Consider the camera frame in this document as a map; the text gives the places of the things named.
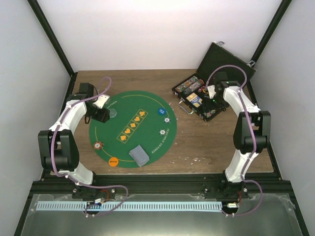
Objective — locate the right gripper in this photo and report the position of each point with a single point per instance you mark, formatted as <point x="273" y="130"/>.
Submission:
<point x="207" y="105"/>

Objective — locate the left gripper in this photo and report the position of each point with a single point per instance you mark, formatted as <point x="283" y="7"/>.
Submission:
<point x="103" y="116"/>

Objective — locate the clear acrylic dealer button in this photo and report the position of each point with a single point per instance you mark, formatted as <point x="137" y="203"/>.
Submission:
<point x="112" y="113"/>

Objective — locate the black poker chip case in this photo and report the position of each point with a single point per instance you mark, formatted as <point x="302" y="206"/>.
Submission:
<point x="219" y="67"/>

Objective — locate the brown red chip stack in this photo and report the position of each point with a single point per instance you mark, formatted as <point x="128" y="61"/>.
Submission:
<point x="98" y="145"/>

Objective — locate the orange big blind button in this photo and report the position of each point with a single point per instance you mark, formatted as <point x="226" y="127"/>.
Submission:
<point x="113" y="161"/>

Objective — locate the grey card deck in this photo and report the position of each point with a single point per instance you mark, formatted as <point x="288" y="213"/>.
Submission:
<point x="139" y="156"/>

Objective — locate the blue small blind button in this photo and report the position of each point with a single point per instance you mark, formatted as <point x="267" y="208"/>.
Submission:
<point x="162" y="111"/>

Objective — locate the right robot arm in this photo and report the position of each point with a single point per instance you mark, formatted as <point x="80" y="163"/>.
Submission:
<point x="252" y="131"/>

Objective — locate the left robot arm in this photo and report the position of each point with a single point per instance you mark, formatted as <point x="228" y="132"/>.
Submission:
<point x="57" y="147"/>

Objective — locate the blue Texas Hold'em card box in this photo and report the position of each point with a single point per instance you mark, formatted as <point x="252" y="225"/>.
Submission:
<point x="195" y="100"/>

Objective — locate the round green poker mat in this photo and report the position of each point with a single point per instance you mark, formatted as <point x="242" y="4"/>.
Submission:
<point x="137" y="123"/>

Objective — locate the light blue slotted strip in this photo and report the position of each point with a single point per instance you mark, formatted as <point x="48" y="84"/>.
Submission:
<point x="131" y="206"/>

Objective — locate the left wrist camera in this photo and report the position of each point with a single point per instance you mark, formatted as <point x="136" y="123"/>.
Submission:
<point x="101" y="101"/>

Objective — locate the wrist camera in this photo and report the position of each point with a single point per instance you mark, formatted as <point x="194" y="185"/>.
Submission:
<point x="101" y="101"/>
<point x="211" y="91"/>

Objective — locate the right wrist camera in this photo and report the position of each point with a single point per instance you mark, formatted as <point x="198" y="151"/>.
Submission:
<point x="211" y="91"/>

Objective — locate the chrome case handle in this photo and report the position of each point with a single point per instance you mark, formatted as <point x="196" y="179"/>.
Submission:
<point x="184" y="109"/>

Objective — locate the black aluminium frame rail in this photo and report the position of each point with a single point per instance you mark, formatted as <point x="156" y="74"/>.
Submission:
<point x="211" y="185"/>

